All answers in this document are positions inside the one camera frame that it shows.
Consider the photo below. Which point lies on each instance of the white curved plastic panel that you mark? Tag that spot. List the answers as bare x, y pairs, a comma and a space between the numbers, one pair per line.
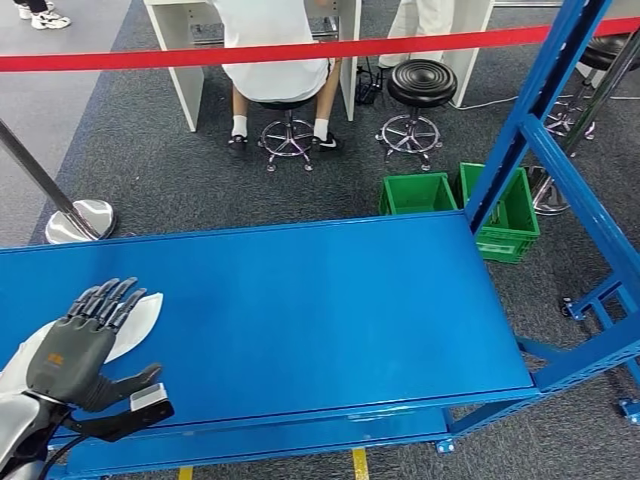
135, 324

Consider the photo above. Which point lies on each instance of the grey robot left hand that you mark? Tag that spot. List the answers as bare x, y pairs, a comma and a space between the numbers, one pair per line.
70, 358

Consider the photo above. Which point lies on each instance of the green plastic crate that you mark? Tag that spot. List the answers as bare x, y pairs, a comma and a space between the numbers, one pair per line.
515, 245
415, 192

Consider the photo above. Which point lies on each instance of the chrome barrier stanchion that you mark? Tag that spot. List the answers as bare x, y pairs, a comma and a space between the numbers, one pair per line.
80, 222
550, 199

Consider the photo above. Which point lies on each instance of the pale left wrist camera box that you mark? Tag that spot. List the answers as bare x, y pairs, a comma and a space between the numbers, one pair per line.
149, 397

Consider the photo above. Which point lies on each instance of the black stool chrome base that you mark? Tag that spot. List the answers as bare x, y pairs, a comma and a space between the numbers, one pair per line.
423, 83
600, 53
288, 137

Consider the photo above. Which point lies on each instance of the blue metal shelf rack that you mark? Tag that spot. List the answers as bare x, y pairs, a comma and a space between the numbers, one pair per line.
600, 296
300, 318

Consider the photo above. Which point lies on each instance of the yellow floor tape outline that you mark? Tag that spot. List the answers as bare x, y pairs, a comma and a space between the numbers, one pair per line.
360, 467

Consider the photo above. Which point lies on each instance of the red barrier belt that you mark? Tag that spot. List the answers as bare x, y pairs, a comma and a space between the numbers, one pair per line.
250, 53

